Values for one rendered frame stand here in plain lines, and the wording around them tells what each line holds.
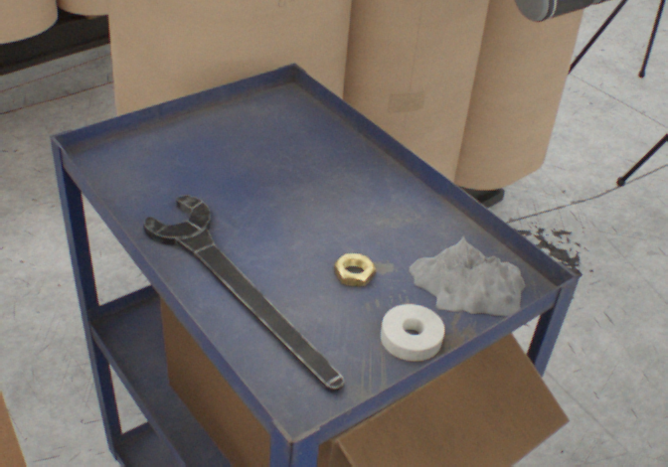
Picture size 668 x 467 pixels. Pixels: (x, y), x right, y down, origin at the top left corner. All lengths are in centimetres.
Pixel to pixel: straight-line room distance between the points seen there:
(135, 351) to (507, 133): 126
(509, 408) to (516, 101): 130
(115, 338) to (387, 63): 82
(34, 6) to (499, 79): 174
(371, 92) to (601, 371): 97
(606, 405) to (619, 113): 153
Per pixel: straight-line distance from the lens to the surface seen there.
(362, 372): 90
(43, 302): 226
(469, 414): 99
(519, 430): 102
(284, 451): 82
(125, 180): 116
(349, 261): 101
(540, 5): 146
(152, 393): 135
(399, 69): 177
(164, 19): 147
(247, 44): 144
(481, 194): 258
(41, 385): 206
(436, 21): 176
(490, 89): 216
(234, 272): 99
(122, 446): 176
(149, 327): 145
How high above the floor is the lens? 156
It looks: 38 degrees down
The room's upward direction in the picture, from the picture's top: 5 degrees clockwise
